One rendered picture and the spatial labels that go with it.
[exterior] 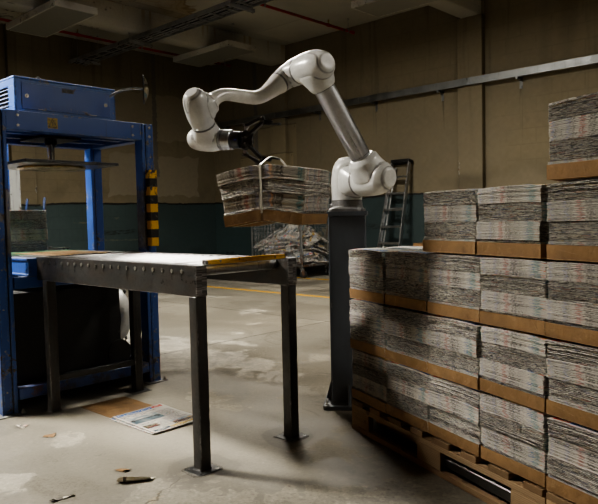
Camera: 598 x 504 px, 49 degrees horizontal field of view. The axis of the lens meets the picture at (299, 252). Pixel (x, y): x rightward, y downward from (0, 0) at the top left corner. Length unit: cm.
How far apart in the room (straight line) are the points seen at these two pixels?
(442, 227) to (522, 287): 43
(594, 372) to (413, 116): 898
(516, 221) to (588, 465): 73
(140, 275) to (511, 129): 770
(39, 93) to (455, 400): 267
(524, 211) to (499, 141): 784
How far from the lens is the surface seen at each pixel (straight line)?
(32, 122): 370
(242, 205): 266
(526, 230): 209
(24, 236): 443
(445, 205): 240
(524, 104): 984
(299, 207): 255
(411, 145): 1068
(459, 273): 235
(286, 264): 283
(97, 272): 310
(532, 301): 210
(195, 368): 257
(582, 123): 198
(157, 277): 270
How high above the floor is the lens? 97
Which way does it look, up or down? 3 degrees down
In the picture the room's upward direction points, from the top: 1 degrees counter-clockwise
